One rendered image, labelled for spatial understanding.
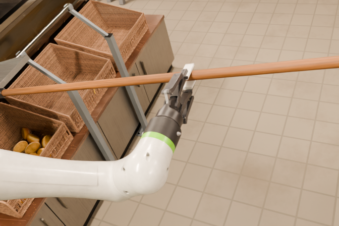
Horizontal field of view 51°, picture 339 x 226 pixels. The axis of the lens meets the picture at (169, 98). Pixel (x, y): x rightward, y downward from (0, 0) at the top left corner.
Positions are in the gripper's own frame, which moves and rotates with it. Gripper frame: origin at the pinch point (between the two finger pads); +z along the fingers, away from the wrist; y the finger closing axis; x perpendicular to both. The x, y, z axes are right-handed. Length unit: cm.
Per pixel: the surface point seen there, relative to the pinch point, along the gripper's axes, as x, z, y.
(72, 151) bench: -111, 19, 64
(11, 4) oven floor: -160, 85, -8
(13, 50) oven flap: -154, 59, 12
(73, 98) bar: -100, 35, 36
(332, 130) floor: 19, 109, 148
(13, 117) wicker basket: -153, 27, 41
